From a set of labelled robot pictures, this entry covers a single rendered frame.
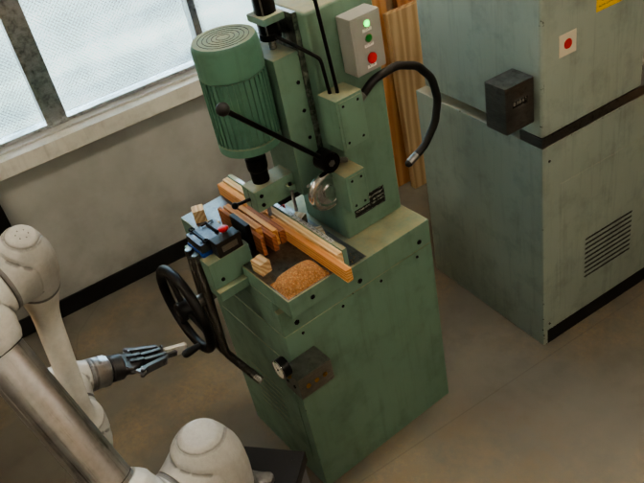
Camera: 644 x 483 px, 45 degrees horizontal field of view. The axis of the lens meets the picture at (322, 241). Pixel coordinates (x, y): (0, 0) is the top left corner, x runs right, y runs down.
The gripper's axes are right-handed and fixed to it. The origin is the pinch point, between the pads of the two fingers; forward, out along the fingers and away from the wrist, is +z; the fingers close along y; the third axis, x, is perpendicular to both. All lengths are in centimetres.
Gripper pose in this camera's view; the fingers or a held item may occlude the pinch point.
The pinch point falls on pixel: (174, 350)
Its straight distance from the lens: 231.0
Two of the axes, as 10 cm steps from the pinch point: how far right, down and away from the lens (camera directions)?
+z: 7.9, -1.8, 5.8
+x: -1.0, 9.0, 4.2
